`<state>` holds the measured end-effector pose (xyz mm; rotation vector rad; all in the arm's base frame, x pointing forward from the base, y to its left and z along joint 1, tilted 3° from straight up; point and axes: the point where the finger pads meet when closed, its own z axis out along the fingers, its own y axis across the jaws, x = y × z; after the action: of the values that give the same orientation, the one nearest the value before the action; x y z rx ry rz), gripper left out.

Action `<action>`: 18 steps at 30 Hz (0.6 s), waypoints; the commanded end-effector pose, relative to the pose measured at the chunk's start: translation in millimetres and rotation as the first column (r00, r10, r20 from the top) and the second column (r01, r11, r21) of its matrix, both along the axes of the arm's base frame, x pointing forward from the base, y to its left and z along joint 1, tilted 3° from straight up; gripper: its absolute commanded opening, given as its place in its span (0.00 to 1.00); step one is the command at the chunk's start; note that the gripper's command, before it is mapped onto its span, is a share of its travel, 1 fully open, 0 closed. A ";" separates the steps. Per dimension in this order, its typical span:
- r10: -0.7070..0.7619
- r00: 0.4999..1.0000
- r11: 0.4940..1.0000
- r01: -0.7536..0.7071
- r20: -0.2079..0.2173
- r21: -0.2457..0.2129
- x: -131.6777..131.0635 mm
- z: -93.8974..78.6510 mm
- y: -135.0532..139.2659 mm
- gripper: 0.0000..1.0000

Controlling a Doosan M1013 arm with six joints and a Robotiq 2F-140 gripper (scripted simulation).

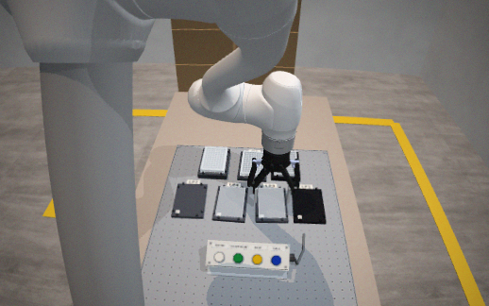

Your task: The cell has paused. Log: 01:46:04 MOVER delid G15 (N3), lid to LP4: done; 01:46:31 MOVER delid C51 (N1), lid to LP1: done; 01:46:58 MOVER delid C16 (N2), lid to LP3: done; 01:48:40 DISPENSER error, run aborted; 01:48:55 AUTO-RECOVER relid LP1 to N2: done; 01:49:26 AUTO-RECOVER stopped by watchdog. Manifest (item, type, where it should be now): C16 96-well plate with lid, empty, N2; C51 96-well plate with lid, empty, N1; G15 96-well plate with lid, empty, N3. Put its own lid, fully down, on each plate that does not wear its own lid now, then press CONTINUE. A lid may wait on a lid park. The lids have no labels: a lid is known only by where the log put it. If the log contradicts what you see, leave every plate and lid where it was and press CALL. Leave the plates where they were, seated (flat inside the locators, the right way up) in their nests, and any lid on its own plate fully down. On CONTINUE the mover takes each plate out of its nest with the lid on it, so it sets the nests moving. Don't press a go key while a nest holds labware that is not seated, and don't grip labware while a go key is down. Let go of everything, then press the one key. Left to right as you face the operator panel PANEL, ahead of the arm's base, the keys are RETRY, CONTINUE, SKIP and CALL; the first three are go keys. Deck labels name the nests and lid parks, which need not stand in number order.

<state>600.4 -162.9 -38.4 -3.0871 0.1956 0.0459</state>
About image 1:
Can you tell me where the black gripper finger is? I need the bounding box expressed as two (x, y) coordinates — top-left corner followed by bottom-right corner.
(247, 158), (274, 203)
(278, 159), (300, 203)

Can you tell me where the white button panel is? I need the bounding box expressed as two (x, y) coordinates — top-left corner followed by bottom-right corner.
(206, 233), (305, 280)

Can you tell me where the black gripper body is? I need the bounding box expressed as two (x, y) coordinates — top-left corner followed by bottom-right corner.
(261, 149), (291, 173)

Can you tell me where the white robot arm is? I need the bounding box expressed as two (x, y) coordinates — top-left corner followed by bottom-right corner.
(0, 0), (302, 306)

